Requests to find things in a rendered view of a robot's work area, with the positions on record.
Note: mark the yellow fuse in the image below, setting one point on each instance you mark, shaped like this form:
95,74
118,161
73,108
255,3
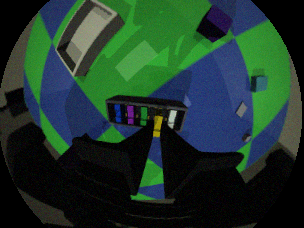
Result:
158,118

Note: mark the green fuse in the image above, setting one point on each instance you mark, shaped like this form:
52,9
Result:
144,115

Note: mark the teal rectangular block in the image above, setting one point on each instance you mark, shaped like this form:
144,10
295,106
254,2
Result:
259,83

